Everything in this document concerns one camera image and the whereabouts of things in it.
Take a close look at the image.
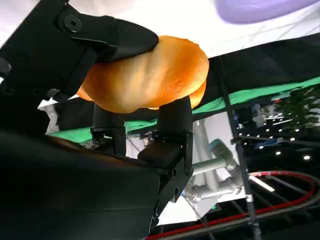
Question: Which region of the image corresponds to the green potted plant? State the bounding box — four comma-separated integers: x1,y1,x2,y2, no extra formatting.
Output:
274,86,320,129

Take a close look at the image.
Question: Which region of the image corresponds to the black stand pole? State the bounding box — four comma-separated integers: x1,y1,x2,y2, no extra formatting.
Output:
216,56,264,240

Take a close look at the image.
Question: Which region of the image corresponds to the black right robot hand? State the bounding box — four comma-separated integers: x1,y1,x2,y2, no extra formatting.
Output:
0,0,195,240

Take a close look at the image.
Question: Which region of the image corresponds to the red ring track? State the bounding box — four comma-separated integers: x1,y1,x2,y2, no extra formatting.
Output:
149,170,317,240

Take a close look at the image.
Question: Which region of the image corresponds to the green cloth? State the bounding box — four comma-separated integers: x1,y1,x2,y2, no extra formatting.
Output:
46,76,320,144

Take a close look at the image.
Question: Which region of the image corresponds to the lilac plate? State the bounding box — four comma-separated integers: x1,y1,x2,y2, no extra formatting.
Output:
214,0,320,25

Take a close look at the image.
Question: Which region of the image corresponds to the orange white toy bread roll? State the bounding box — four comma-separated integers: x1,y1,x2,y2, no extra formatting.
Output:
76,35,210,115

